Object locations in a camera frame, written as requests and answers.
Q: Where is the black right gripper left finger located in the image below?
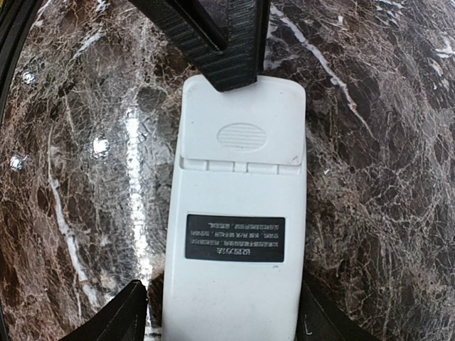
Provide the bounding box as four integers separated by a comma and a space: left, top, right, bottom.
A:
62, 280, 148, 341

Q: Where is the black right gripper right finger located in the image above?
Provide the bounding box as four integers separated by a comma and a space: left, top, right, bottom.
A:
296, 282, 347, 340

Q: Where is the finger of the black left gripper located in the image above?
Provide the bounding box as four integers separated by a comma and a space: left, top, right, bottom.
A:
132, 1, 270, 92

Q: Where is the white battery cover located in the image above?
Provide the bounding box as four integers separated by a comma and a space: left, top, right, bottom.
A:
178, 75, 306, 166

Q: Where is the white remote control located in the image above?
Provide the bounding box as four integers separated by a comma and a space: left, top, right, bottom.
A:
161, 74, 307, 341

